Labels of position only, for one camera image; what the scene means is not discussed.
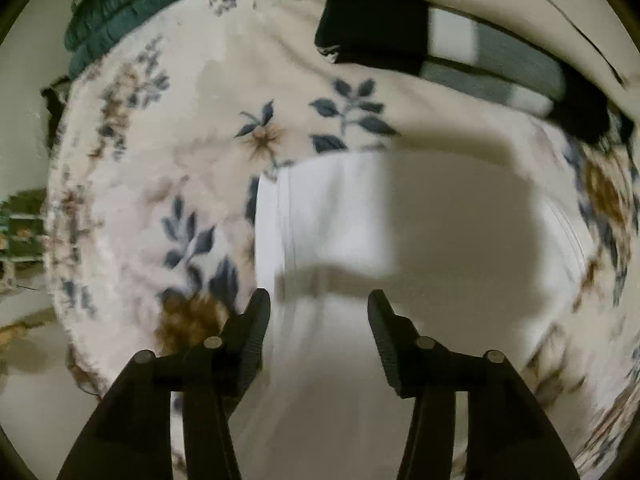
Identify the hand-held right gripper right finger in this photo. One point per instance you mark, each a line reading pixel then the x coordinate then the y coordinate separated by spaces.
pixel 386 342

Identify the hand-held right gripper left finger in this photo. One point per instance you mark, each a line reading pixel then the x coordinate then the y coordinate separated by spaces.
pixel 251 340

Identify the white cloth garment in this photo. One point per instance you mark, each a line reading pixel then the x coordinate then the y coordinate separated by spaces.
pixel 410 240

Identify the floral fleece blanket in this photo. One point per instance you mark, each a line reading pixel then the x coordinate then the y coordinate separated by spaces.
pixel 165 160

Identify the green patterned cloth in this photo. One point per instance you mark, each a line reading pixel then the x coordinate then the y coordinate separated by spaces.
pixel 20 230

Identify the black grey white striped garment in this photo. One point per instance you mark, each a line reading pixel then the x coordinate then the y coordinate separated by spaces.
pixel 450 45

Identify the dark green knitted blanket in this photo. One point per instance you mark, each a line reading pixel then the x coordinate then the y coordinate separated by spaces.
pixel 125 0

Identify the cream pillow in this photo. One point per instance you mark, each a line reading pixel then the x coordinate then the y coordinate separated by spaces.
pixel 525 0

